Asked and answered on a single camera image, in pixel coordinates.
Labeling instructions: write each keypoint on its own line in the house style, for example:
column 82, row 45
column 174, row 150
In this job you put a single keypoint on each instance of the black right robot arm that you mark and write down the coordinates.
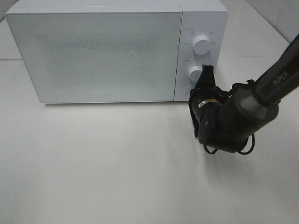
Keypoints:
column 228, row 120

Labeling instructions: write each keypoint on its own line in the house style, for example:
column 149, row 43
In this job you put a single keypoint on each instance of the round white door button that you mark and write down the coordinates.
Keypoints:
column 187, row 93

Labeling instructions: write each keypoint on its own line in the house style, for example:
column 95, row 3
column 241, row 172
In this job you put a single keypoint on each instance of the white microwave oven body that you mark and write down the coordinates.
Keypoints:
column 197, row 17

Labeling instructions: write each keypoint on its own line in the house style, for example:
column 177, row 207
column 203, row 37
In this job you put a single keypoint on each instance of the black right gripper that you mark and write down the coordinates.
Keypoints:
column 204, row 104

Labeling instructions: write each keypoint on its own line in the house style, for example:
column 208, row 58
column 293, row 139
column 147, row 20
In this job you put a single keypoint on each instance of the white timer knob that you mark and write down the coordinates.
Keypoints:
column 194, row 73

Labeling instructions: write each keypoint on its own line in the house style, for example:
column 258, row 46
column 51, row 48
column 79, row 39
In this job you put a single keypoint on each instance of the white upper power knob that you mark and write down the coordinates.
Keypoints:
column 201, row 44

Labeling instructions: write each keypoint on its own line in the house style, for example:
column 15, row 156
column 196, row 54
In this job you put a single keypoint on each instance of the white microwave door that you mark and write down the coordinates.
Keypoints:
column 92, row 58

